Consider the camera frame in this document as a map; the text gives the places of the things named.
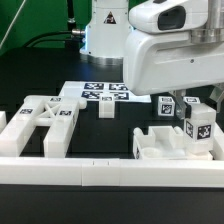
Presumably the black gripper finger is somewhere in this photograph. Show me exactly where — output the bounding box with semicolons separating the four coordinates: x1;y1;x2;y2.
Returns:
170;90;186;120
210;83;224;112

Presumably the white chair seat plate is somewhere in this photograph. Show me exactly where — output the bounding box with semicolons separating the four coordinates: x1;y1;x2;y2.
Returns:
133;126;213;161

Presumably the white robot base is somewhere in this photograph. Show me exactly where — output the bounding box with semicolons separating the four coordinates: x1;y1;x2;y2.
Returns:
80;0;133;65

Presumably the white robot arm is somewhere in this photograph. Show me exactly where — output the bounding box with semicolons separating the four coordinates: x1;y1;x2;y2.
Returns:
123;0;224;110

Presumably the white fence right wall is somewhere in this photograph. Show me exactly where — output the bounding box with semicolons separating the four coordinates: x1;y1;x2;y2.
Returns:
211;124;224;161

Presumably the white fence wall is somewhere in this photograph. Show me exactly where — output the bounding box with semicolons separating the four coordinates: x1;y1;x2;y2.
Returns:
0;157;224;188
0;111;7;133
211;124;224;161

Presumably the white marker base plate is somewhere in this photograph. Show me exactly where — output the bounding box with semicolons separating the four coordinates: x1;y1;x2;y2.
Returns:
59;81;151;103

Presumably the white chair backrest frame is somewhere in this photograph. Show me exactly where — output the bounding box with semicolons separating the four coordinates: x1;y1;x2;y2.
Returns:
0;95;87;158

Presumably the black cable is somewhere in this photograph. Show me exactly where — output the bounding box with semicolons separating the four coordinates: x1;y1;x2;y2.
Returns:
24;29;87;48

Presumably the white fence front wall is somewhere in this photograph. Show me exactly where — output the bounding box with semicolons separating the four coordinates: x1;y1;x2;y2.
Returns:
0;157;224;188

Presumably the white fence left wall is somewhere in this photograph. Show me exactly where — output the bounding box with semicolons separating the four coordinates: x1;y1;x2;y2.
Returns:
0;111;7;133

